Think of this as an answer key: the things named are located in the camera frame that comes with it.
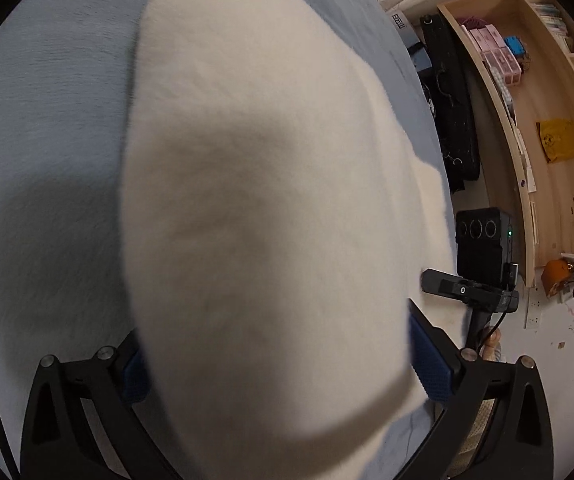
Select cream fleece garment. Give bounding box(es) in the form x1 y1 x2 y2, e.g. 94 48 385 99
120 0 465 479

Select yellow plastic bag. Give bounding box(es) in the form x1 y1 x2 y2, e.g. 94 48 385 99
536 118 574 164

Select black bag beside bed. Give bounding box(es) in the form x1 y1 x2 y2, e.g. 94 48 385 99
419 14 480 194

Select wooden bookshelf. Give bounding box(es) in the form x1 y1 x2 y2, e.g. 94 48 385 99
438 0 574 285

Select pink boxes on shelf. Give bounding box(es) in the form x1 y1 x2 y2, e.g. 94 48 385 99
459 18 522 87

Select blue fleece bed cover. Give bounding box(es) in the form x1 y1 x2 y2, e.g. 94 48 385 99
0 0 453 480

